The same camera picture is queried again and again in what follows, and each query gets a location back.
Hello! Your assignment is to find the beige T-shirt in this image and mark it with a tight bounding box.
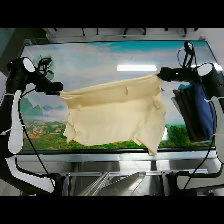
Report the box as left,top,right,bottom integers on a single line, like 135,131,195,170
59,73,168,157

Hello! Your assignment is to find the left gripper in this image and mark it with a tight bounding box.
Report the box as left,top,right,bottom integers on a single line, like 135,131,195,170
35,81,65,97

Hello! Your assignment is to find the dark grey garment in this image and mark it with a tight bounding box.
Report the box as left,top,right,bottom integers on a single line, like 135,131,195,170
171,83,208,143

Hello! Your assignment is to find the black cable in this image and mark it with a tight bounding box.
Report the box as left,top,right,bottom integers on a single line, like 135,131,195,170
182,96,218,192
18,89,56,188

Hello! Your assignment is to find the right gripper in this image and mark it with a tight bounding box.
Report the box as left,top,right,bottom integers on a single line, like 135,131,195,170
156,66,183,83

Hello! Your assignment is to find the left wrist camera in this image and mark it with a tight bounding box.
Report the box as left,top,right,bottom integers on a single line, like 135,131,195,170
34,56,56,82

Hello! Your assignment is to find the silver frame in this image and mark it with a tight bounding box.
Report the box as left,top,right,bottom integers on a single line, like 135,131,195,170
0,149,224,197

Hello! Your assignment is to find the blue garment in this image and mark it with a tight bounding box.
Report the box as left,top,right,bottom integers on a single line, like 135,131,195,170
191,83,218,140

